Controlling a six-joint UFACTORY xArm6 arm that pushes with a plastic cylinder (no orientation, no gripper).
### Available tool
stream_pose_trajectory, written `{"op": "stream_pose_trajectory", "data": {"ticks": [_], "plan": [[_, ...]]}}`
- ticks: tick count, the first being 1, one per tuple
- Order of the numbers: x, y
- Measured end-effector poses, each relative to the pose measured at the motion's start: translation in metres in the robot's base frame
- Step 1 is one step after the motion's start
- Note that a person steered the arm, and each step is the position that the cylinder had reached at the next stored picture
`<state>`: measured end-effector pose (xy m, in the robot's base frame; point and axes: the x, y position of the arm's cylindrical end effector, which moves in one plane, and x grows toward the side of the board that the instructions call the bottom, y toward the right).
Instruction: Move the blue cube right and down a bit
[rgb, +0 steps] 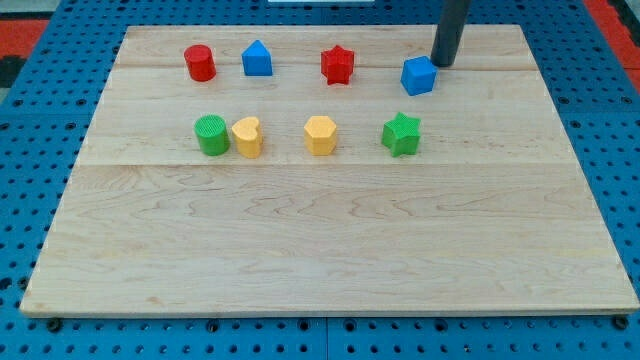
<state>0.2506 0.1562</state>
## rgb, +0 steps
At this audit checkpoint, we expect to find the blue cube block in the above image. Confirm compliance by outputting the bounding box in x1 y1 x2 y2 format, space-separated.
400 56 438 96

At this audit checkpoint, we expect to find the light wooden board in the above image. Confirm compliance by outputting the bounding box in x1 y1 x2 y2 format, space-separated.
21 25 639 318

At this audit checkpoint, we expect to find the yellow hexagon block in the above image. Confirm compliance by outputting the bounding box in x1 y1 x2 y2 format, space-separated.
304 116 337 156

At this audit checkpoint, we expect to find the yellow heart block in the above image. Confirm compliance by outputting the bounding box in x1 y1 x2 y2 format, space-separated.
231 116 263 159

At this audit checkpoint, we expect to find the green star block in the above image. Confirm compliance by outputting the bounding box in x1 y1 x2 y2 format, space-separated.
381 112 421 157

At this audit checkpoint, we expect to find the red star block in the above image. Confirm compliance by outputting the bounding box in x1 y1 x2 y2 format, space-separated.
321 45 355 85

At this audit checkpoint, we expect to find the green cylinder block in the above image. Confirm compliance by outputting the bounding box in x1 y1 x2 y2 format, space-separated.
194 114 230 156

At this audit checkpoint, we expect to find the blue pentagon house block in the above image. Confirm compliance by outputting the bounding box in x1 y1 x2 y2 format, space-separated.
241 40 273 76

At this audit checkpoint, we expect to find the red cylinder block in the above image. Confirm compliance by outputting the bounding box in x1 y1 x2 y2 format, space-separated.
183 44 216 82

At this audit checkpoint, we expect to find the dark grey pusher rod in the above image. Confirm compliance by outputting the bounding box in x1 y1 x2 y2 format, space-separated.
431 0 471 67

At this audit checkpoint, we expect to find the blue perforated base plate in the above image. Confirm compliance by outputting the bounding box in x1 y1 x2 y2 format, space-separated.
1 0 639 359

